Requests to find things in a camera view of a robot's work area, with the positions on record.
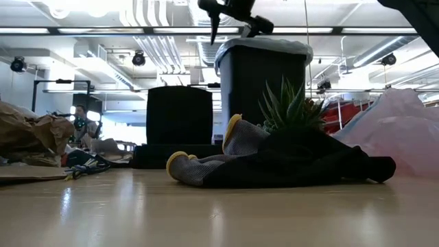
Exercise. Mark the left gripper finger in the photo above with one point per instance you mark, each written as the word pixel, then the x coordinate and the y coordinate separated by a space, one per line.
pixel 214 24

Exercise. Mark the black plastic trash bin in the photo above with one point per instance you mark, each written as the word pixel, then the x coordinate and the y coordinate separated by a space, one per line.
pixel 247 85

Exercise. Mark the black box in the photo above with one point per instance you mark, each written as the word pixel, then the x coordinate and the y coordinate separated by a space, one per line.
pixel 178 116

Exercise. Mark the brown paper bag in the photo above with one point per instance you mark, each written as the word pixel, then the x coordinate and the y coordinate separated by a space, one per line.
pixel 109 147

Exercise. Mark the pink plastic trash bag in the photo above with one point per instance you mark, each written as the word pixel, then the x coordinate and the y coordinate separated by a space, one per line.
pixel 404 137

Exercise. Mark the brown paper piece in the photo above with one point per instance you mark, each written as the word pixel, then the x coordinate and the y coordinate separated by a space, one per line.
pixel 31 173

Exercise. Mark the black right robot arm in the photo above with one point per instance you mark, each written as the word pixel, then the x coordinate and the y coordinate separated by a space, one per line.
pixel 422 17

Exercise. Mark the black background robot arm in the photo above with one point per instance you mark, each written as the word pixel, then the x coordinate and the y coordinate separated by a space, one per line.
pixel 60 114

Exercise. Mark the black ceiling spotlight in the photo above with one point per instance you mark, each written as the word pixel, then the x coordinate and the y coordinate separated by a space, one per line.
pixel 138 58
pixel 18 64
pixel 324 84
pixel 388 59

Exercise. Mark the small green succulent plant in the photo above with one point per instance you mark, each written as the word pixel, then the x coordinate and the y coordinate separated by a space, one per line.
pixel 288 109

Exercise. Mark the grey black yellow-cuffed glove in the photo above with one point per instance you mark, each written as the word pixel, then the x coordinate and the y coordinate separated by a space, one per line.
pixel 192 169
pixel 245 137

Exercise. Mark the red metal cart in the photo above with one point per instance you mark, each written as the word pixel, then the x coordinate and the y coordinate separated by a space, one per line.
pixel 346 113

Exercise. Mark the person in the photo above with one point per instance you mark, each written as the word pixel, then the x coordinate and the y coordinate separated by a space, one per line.
pixel 84 125

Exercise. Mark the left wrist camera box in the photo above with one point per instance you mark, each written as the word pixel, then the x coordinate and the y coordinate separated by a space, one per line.
pixel 263 24

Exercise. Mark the long overhead light rail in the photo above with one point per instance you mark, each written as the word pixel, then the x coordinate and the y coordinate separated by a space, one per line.
pixel 53 30

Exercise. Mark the black background rig frame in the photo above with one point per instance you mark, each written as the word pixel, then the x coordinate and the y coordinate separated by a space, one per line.
pixel 34 99

